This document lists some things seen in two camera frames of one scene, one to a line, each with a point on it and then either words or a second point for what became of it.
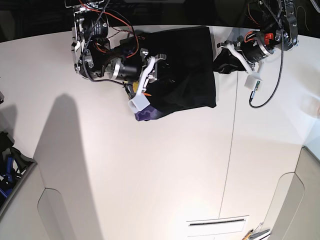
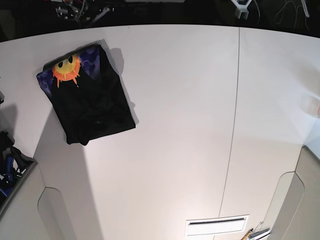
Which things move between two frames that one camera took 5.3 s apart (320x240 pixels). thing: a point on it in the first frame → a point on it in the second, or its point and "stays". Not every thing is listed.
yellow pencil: (248, 235) stays
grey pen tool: (258, 233) stays
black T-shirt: (185, 78) → (88, 95)
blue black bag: (13, 165) stays
